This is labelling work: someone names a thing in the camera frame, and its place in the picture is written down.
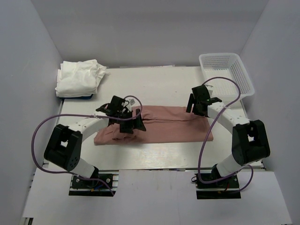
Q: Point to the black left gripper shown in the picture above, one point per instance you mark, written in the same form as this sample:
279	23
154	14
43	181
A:
128	128

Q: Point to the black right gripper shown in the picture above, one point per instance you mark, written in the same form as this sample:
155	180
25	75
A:
196	110

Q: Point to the pink printed t shirt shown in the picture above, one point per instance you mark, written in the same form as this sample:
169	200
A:
164	124

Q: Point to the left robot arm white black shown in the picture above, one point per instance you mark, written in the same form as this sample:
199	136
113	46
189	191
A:
64	146

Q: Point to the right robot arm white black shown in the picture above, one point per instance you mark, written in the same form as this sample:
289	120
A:
249	137

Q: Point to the white plastic mesh basket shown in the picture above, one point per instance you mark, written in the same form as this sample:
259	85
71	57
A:
230	77

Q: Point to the blue folded t shirt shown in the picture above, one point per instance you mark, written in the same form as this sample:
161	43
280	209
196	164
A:
78	98

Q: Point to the white folded t shirt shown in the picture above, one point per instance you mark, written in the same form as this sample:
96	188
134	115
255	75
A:
79	79

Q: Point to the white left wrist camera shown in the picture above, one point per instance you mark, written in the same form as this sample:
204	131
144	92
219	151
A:
128	104

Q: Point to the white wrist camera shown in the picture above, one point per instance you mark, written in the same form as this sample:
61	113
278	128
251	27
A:
210	89
128	104

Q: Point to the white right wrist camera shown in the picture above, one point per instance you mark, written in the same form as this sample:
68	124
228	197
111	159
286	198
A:
210	89

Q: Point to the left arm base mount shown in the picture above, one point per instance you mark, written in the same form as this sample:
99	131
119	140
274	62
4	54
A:
80	187

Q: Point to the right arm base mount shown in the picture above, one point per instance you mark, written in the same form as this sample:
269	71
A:
225	189

